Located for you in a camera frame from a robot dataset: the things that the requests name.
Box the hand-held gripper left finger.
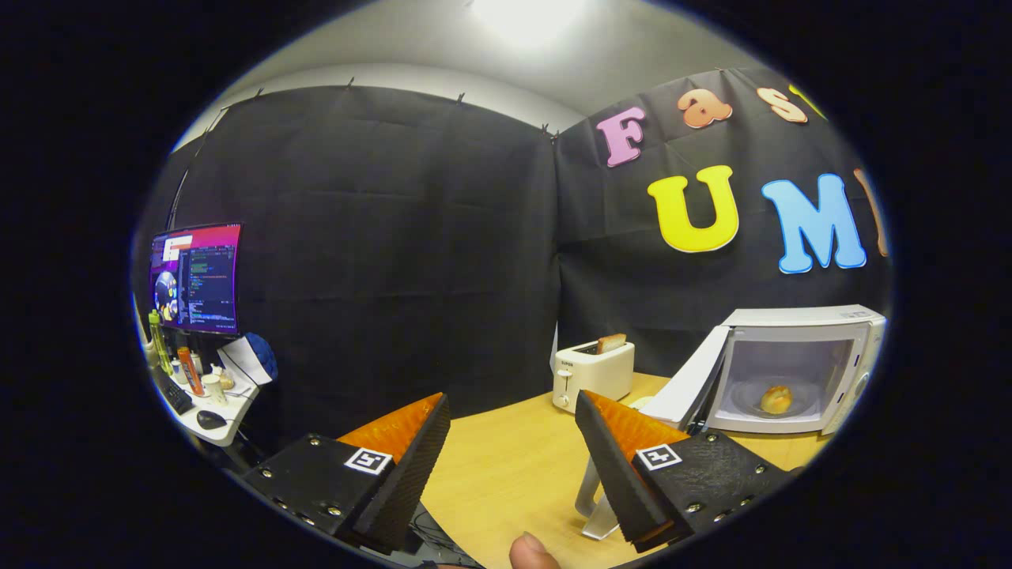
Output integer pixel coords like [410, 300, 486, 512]
[241, 393, 451, 554]

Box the orange drink bottle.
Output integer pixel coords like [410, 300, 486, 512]
[176, 346, 205, 397]

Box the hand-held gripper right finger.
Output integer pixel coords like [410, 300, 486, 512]
[575, 390, 791, 554]

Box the white microwave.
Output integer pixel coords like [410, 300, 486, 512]
[575, 304, 888, 542]

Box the computer monitor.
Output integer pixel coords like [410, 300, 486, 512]
[149, 223, 243, 336]

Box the white toaster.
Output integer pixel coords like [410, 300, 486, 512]
[552, 340, 636, 414]

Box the black keyboard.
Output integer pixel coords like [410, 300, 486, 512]
[154, 367, 194, 416]

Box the white office desk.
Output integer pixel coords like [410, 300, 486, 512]
[138, 348, 262, 448]

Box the green drink bottle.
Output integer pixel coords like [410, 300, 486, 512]
[148, 310, 173, 375]

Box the blue rounded object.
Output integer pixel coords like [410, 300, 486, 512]
[241, 332, 279, 384]

